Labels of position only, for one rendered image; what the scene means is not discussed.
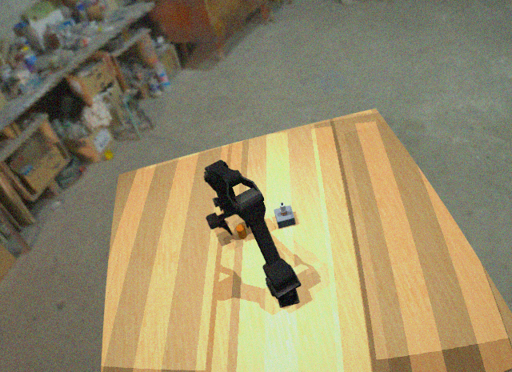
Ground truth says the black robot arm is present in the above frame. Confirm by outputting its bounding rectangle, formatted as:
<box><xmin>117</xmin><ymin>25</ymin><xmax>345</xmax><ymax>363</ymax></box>
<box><xmin>204</xmin><ymin>160</ymin><xmax>301</xmax><ymax>308</ymax></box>

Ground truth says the brown cylinder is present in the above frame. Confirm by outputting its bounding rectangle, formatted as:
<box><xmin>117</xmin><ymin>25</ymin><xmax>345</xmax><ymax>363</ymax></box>
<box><xmin>236</xmin><ymin>225</ymin><xmax>247</xmax><ymax>239</ymax></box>

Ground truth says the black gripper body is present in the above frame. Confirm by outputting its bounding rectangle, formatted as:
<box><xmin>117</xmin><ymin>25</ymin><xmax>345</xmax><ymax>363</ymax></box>
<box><xmin>206</xmin><ymin>199</ymin><xmax>236</xmax><ymax>229</ymax></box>

